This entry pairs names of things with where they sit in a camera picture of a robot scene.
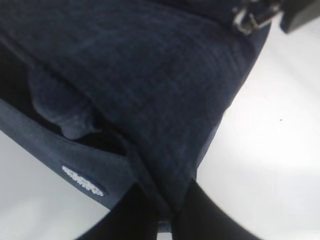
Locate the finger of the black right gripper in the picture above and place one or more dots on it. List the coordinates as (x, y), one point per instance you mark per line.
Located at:
(297, 13)

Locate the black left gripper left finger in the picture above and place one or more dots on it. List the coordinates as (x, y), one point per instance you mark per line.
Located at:
(133, 218)

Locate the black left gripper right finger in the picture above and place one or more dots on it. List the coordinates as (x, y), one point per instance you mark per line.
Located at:
(200, 219)

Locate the dark navy lunch bag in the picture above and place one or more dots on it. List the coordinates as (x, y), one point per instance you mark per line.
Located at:
(112, 93)

